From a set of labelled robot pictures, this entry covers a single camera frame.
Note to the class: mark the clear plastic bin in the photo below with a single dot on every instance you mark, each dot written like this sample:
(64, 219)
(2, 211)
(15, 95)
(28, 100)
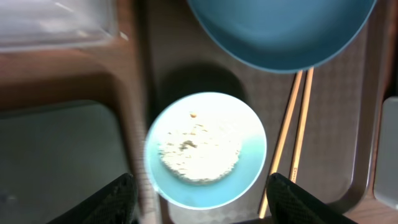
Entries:
(49, 24)

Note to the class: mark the wooden chopstick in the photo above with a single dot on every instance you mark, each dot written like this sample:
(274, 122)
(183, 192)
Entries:
(301, 125)
(285, 124)

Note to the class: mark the food crumbs in bowl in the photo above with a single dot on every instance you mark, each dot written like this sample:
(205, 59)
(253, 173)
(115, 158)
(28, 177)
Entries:
(202, 149)

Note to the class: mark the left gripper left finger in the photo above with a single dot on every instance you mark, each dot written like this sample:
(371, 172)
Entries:
(116, 203)

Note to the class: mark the left wooden chopstick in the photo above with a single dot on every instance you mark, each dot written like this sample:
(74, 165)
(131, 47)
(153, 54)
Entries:
(285, 124)

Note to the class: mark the light blue bowl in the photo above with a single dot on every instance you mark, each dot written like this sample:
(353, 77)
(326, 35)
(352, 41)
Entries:
(217, 194)

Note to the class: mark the dark blue plate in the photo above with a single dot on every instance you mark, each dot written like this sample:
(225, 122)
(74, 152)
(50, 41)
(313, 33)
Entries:
(282, 36)

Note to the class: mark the black bin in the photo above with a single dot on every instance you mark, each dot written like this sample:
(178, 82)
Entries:
(56, 156)

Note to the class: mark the brown serving tray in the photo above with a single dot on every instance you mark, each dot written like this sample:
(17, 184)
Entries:
(335, 163)

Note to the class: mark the right wooden chopstick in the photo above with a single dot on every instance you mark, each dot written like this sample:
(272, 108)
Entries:
(301, 125)

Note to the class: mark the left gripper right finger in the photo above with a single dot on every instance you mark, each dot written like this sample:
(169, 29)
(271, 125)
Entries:
(291, 204)

